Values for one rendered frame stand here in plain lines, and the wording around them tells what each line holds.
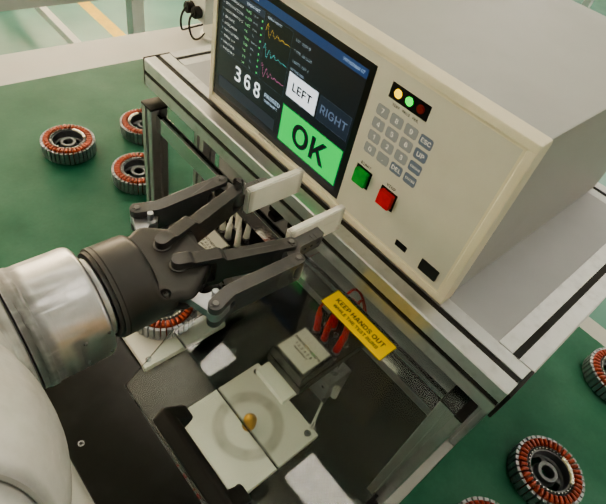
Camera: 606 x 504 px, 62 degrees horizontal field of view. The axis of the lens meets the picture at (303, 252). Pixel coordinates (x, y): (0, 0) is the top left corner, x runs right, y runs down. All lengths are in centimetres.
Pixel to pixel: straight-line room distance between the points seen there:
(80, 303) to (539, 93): 42
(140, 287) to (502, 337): 36
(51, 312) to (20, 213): 77
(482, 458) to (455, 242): 50
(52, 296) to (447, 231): 35
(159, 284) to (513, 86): 35
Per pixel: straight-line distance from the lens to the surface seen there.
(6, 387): 21
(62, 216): 111
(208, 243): 80
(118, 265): 38
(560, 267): 68
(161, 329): 83
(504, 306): 59
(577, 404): 109
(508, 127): 44
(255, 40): 64
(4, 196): 117
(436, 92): 47
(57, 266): 38
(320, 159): 60
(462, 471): 90
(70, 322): 37
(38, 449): 20
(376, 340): 56
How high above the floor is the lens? 151
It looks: 46 degrees down
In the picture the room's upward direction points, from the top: 15 degrees clockwise
